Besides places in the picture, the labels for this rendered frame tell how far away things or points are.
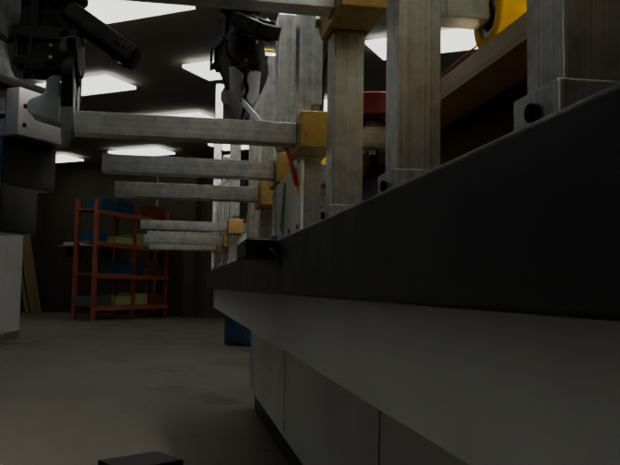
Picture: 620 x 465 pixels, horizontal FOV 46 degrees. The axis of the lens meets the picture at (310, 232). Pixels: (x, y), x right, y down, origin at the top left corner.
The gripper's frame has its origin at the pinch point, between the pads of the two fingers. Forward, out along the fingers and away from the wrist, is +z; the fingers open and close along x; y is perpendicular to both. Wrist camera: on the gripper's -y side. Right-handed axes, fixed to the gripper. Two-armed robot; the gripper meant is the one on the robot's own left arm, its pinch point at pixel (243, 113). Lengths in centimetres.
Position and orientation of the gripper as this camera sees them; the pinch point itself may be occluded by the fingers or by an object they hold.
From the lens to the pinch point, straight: 130.3
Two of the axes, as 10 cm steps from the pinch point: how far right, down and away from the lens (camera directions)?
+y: -5.0, 0.6, 8.6
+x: -8.7, -0.5, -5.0
